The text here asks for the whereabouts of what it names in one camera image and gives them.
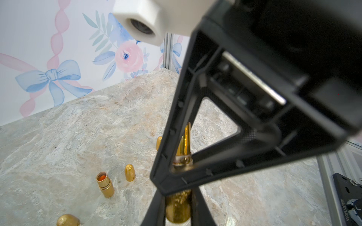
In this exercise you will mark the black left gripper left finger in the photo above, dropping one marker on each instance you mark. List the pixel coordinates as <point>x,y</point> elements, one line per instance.
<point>155,216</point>

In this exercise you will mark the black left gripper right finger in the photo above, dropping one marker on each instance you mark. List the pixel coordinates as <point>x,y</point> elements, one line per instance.
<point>200,213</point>

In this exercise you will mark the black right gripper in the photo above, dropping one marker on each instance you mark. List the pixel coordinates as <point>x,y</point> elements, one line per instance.
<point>283,64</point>

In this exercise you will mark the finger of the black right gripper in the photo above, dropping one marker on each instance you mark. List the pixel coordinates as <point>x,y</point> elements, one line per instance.
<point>193,86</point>
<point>292,137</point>

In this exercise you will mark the gold bullet lipstick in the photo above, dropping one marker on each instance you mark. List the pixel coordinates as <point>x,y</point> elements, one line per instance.
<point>68,220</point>
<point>178,205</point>

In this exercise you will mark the gold lipstick cap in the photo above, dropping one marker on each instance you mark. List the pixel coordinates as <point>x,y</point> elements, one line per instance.
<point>158,142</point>
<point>129,173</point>

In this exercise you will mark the gold lipstick tube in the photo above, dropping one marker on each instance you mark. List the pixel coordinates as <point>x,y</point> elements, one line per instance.
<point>105,184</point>

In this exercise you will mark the aluminium corner post right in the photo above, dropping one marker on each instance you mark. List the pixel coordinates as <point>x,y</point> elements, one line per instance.
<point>168,50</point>

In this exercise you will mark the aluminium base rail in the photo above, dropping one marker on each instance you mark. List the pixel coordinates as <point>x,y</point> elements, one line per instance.
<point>346,161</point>

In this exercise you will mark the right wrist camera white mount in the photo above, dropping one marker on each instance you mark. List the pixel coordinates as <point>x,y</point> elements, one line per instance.
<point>149,21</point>

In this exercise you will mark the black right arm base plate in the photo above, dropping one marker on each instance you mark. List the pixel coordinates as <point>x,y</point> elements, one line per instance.
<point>350,199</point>

